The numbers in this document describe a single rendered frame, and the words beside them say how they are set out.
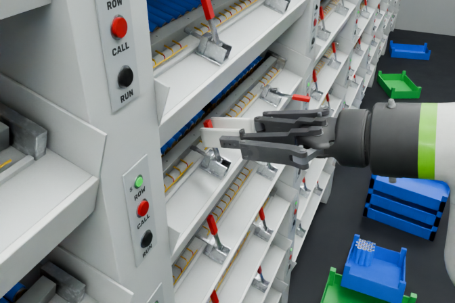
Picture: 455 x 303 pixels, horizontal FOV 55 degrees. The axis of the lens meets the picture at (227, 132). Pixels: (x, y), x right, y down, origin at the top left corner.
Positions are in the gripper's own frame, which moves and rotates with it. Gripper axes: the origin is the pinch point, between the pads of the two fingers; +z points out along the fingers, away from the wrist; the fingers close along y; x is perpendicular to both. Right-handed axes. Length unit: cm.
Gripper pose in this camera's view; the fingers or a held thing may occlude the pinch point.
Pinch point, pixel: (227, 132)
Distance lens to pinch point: 64.3
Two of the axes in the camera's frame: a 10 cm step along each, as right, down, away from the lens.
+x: -1.8, -8.8, -4.4
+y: 4.1, -4.7, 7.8
